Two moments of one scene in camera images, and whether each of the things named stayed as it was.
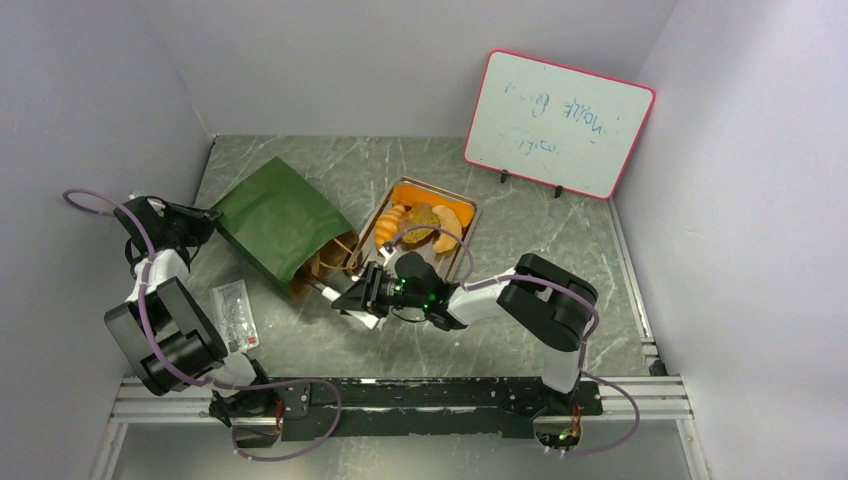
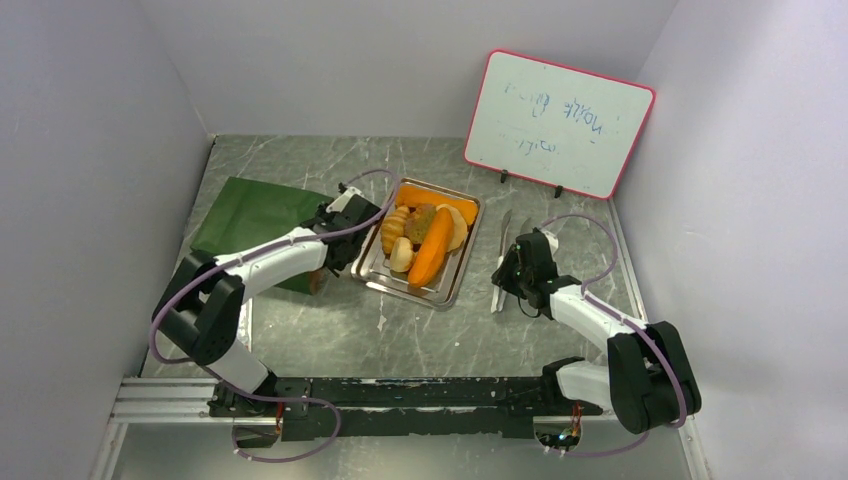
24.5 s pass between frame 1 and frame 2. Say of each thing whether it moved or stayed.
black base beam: stayed
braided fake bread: moved
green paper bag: moved
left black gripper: moved
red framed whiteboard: stayed
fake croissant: stayed
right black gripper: moved
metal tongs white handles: moved
